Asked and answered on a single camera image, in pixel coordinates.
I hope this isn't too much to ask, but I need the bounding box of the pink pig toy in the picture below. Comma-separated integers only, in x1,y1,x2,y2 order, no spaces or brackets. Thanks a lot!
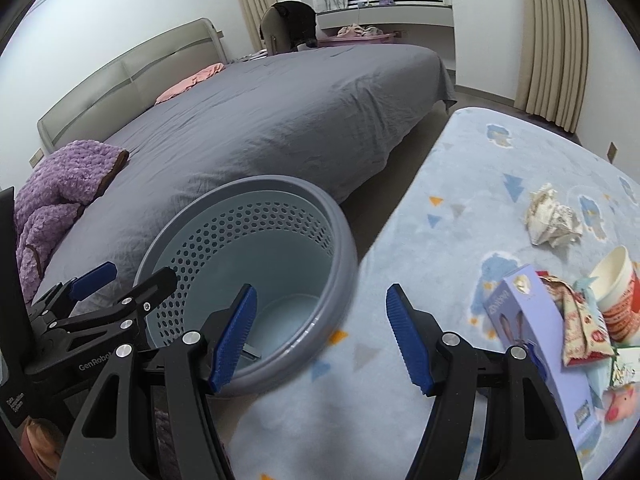
604,384,639,424

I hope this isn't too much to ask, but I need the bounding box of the lavender cardboard box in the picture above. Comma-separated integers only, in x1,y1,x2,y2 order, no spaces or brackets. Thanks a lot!
484,266,599,448

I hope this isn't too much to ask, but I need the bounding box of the grey perforated trash bin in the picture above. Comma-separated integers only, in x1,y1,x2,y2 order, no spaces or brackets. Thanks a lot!
134,176,358,396

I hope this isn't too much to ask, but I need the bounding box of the red and white paper cup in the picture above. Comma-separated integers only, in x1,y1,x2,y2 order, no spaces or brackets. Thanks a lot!
589,246,639,346

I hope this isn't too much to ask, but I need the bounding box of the person's left hand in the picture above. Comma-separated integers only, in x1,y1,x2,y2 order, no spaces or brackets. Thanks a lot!
20,417,66,479

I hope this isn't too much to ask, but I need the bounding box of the purple fuzzy blanket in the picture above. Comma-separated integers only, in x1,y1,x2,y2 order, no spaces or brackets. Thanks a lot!
14,140,129,304

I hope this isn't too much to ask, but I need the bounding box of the red beige snack wrapper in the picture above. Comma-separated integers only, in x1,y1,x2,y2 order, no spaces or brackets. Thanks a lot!
537,271,585,367

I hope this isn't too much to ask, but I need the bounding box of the green white milk carton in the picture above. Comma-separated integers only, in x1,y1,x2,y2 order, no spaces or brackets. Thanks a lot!
610,346,640,389

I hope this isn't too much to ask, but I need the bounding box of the beige padded headboard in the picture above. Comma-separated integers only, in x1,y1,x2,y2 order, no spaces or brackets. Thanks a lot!
37,18,228,154

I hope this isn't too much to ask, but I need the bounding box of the crumpled white paper ball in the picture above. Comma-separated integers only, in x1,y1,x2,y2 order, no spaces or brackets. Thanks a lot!
524,183,584,248

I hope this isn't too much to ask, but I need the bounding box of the pink pillow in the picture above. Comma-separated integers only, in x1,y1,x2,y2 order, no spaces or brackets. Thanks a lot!
154,63,226,105

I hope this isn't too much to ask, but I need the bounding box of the light blue patterned play mat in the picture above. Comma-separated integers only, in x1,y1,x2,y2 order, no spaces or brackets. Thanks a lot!
228,107,639,479

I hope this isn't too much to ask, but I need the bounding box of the grey bed with sheet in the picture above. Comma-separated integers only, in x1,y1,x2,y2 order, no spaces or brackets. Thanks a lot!
41,44,456,312

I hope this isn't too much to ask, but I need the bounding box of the chair with black garment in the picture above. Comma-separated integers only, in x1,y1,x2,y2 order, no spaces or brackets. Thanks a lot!
259,0,318,55

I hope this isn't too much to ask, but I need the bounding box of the pink clothes pile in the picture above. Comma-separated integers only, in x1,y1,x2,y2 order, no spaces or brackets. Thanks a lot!
336,24,384,39

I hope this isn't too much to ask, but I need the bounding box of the beige curtain right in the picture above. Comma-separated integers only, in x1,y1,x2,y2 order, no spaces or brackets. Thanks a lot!
514,0,589,134

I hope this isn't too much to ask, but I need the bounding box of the white desk shelf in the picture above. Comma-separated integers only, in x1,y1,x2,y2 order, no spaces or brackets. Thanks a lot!
318,4,457,72

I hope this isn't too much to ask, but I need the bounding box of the wall power socket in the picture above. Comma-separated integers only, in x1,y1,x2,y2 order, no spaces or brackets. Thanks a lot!
606,142,617,162

